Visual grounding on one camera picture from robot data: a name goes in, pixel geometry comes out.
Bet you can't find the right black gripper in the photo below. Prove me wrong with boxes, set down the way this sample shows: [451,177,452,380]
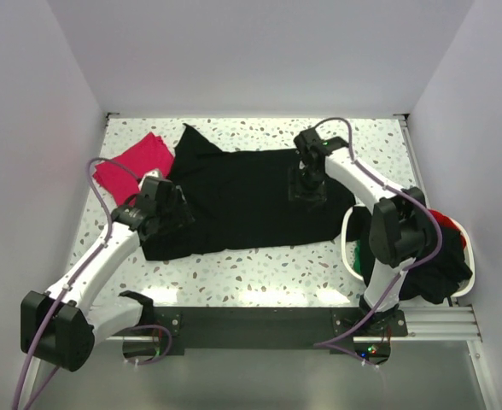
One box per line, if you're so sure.
[290,165,327,211]

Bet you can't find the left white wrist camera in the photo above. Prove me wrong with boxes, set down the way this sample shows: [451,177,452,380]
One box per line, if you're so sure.
[138,168,163,189]

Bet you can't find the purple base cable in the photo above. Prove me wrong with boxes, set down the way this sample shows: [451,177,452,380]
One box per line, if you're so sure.
[313,272,406,364]
[118,325,176,365]

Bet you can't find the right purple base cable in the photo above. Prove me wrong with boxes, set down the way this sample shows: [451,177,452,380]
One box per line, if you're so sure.
[313,272,406,364]

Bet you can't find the black clothes in basket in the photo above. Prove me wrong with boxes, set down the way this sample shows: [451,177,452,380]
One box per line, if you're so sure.
[345,207,472,304]

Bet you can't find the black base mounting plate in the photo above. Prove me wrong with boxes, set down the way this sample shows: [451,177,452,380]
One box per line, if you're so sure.
[105,306,408,358]

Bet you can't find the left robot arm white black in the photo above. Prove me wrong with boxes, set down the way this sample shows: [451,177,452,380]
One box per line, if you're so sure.
[20,176,194,372]

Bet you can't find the aluminium frame rail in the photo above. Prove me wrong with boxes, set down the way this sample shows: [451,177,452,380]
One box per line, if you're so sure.
[31,303,485,343]

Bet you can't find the black t shirt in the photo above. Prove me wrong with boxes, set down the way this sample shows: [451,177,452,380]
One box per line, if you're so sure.
[142,126,356,261]

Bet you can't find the red garment in basket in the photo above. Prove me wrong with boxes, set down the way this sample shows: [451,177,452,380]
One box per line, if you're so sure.
[429,209,461,232]

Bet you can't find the folded pink red t shirt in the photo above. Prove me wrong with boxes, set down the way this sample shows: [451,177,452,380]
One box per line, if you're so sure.
[93,132,175,205]

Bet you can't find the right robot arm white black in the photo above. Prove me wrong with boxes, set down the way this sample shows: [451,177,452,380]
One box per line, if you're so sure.
[289,128,442,336]

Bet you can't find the white laundry basket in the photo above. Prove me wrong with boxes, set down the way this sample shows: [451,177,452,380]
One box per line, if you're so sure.
[341,208,476,301]

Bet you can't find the green garment in basket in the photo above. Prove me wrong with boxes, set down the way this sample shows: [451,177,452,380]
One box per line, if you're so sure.
[353,240,362,276]

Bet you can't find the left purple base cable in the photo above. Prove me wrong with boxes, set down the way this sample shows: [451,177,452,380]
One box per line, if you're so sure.
[118,325,176,365]

